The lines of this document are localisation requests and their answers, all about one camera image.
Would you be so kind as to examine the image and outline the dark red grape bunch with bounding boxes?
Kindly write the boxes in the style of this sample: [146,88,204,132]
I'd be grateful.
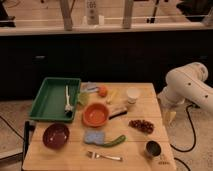
[129,120,154,134]

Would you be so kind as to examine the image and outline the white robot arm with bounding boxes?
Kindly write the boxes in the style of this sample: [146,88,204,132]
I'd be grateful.
[157,62,213,125]

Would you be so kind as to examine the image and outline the orange bowl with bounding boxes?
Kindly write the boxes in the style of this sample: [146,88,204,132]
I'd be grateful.
[82,103,109,127]

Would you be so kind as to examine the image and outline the purple bowl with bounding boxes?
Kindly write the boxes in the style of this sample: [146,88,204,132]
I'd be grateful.
[42,123,70,150]

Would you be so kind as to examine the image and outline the metal cup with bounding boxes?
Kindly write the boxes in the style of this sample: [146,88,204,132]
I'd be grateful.
[144,141,161,158]

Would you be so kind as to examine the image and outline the white paper cup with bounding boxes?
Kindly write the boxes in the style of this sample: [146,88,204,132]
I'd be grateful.
[126,87,140,104]

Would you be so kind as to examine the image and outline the green chili pepper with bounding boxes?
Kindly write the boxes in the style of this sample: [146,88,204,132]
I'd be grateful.
[99,135,126,148]

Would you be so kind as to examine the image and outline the yellow banana toy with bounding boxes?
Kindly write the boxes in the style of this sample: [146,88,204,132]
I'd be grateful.
[106,90,117,104]

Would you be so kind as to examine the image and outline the orange fruit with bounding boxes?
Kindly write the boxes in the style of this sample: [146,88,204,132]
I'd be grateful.
[98,85,108,97]

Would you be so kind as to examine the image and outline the blue sponge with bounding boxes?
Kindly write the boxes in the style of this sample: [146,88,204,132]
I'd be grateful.
[84,130,105,145]

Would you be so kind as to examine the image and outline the grey blue cloth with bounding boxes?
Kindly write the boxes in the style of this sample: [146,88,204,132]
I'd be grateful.
[81,82,98,93]

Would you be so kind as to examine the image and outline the silver fork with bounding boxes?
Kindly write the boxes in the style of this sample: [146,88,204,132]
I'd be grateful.
[87,151,123,162]

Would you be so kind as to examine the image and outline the green lime wedge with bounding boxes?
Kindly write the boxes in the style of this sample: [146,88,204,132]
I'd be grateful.
[78,92,89,106]

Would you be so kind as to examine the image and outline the white dish brush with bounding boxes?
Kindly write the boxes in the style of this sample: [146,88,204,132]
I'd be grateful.
[65,85,73,115]

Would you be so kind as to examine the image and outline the green plastic tray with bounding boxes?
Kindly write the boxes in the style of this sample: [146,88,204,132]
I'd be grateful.
[29,77,81,122]

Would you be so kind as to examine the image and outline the white remote device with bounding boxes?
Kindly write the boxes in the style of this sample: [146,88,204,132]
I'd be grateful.
[86,0,99,25]

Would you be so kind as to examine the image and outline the black cable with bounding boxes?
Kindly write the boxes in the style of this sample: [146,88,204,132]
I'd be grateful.
[169,104,198,154]

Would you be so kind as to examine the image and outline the black handled brush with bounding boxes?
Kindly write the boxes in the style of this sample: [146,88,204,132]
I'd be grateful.
[109,105,128,119]

